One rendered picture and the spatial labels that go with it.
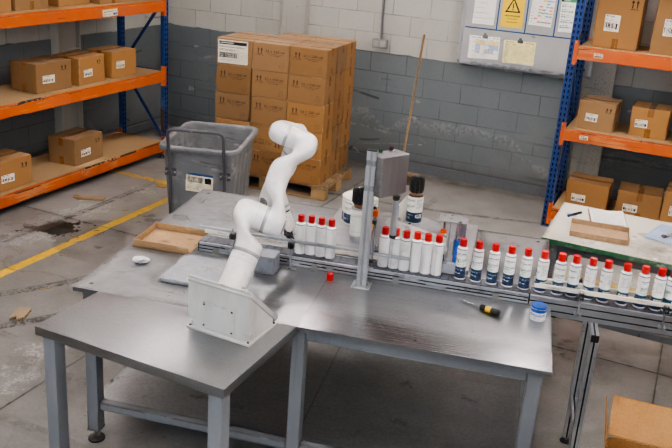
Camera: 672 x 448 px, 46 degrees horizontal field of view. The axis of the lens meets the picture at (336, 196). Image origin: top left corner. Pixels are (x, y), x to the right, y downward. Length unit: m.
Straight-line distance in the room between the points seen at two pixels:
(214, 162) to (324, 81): 1.55
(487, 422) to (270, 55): 4.26
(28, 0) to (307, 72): 2.37
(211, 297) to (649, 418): 1.67
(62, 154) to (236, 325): 4.72
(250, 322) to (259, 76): 4.41
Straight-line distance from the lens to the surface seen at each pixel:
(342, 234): 4.27
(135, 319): 3.48
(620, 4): 7.09
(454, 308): 3.71
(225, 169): 6.01
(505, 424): 4.09
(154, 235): 4.31
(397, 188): 3.68
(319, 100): 7.18
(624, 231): 5.13
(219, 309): 3.26
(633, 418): 2.72
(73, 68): 7.57
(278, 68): 7.28
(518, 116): 8.12
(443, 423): 4.02
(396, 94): 8.45
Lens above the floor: 2.45
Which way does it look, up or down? 19 degrees down
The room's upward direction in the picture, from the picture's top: 4 degrees clockwise
